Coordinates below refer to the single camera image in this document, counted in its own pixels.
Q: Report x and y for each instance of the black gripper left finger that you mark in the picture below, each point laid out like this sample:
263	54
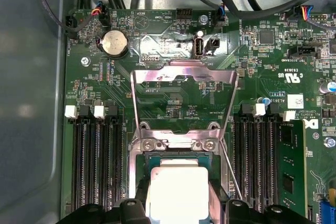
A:
123	213

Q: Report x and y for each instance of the silver board screw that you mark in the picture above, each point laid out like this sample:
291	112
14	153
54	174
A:
85	61

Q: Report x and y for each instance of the silver coin battery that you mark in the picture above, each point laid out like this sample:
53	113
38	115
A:
114	43

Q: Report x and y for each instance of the black fan connector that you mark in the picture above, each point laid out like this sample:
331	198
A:
71	26

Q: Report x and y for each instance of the black PC case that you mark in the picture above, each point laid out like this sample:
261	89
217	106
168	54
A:
26	103

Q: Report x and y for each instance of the green motherboard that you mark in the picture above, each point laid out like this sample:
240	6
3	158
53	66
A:
183	98

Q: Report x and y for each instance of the metal socket cover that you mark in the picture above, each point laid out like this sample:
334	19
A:
152	73

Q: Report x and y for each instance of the silver internal USB port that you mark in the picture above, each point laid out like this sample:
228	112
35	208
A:
199	48

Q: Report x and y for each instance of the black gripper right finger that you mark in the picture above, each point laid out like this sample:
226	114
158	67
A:
252	214

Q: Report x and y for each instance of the silver CPU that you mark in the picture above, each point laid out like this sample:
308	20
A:
178	190

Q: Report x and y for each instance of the blue expansion slot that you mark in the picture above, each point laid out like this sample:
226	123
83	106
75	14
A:
325	213

